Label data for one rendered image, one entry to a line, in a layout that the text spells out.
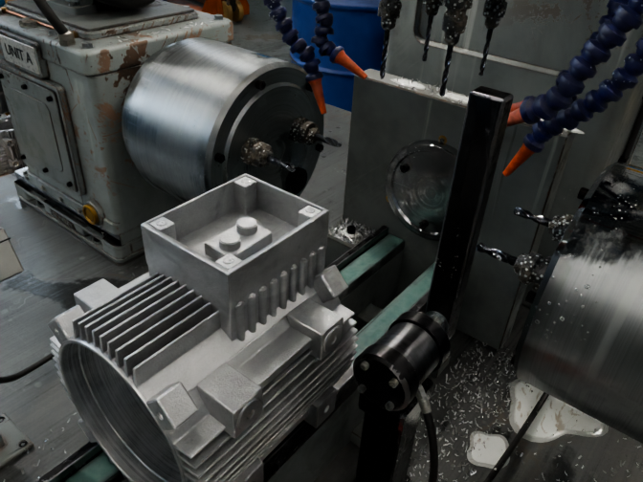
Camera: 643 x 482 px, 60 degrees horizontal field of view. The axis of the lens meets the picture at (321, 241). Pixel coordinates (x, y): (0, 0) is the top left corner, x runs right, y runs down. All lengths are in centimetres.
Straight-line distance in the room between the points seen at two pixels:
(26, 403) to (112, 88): 44
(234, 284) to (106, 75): 53
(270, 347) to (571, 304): 26
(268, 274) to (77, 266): 63
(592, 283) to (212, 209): 34
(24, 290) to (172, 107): 41
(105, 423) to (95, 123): 48
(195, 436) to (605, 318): 34
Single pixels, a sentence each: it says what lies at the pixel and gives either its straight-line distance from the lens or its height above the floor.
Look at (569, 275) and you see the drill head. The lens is 53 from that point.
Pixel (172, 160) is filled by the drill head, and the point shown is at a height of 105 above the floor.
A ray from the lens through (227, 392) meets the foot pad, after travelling 42.
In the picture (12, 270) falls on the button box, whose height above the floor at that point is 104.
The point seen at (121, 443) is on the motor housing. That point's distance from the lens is 57.
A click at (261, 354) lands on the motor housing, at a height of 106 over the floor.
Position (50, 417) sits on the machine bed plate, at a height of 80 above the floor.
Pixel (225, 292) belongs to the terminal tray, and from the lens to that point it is 42.
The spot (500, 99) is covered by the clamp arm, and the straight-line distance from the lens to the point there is 46.
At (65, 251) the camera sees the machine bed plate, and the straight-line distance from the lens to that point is 108.
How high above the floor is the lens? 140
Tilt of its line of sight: 34 degrees down
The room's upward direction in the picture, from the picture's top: 3 degrees clockwise
